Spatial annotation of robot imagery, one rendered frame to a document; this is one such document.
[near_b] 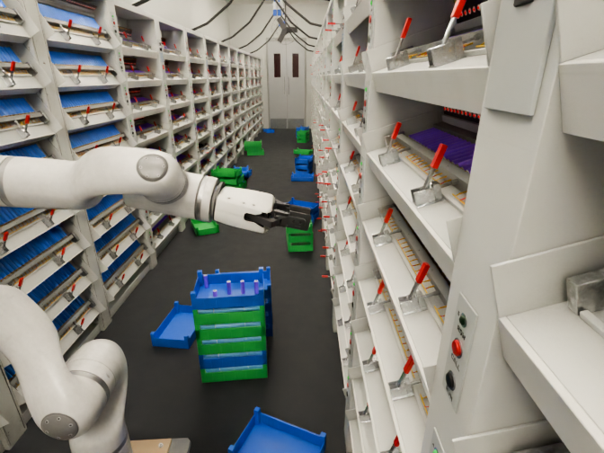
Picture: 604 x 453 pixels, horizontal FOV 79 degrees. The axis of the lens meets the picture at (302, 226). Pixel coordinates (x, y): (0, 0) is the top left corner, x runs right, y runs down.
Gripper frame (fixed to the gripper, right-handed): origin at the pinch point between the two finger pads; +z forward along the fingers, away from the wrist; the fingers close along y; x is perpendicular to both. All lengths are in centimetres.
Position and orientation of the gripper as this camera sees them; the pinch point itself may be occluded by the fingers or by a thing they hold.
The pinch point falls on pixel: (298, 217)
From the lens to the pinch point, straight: 69.6
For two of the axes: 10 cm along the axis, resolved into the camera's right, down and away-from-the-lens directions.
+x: 2.1, -9.1, -3.6
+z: 9.8, 1.9, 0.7
